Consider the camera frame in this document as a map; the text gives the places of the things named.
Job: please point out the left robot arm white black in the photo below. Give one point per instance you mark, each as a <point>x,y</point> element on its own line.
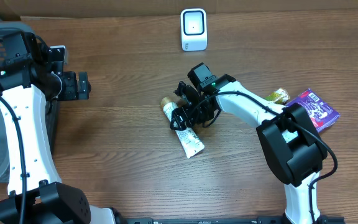
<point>32,76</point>

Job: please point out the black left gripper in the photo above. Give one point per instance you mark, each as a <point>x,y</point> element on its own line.
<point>74,90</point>

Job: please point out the white barcode scanner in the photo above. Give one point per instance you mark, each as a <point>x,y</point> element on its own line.
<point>194,31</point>

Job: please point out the green yellow drink pouch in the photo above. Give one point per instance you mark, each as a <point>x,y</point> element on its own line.
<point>279,96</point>

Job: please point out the purple square packet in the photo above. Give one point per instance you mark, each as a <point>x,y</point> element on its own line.
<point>321,114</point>

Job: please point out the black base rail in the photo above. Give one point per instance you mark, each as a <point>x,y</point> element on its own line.
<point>259,220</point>

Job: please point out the white tube gold cap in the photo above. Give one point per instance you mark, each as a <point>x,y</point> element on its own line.
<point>189,141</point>

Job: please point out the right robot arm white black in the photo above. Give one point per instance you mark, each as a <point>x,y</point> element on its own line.
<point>291,145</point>

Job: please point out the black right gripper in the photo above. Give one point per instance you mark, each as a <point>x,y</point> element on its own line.
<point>182,115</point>

